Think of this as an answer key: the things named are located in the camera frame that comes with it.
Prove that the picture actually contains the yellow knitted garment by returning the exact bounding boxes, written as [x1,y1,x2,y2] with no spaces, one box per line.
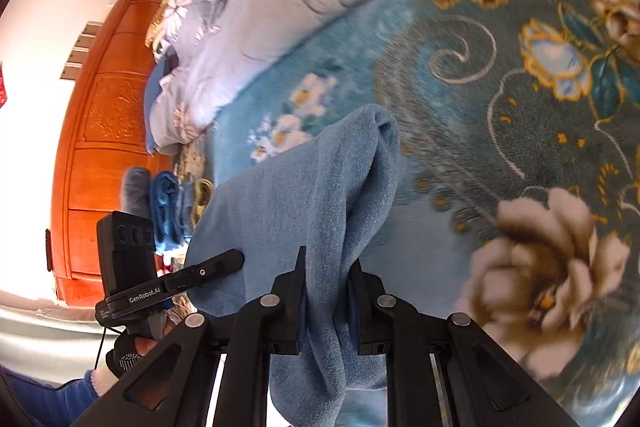
[192,179,216,228]

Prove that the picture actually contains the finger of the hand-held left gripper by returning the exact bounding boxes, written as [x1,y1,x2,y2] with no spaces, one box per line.
[160,249,246,293]

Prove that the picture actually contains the wooden headboard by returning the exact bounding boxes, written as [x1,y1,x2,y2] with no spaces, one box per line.
[47,0,176,303]

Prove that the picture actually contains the blue sweater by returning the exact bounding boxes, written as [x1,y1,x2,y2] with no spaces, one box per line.
[185,103,403,427]

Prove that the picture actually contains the blue pillow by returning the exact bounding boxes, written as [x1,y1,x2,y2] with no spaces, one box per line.
[144,57,181,155]

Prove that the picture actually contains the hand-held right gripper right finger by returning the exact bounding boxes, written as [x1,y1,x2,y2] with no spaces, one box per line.
[348,257,576,427]

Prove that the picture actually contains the black cable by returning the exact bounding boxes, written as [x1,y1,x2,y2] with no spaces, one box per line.
[92,319,123,375]

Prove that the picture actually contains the person's left hand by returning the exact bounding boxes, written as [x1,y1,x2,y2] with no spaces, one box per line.
[104,321,183,380]

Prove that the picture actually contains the teal floral plush blanket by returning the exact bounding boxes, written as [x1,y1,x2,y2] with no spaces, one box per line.
[170,0,640,427]

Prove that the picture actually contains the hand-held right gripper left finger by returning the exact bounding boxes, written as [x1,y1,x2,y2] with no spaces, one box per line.
[70,246,308,427]

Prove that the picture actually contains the golden floral pillow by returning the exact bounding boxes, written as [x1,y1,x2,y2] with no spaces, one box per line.
[145,0,173,58]

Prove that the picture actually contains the folded blue knitted garment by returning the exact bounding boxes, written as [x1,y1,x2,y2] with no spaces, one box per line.
[150,171,193,253]

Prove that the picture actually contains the person's left forearm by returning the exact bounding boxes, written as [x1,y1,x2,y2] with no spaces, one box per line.
[0,364,123,427]

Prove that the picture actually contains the folded grey garment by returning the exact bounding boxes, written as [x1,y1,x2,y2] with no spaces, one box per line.
[122,167,153,220]

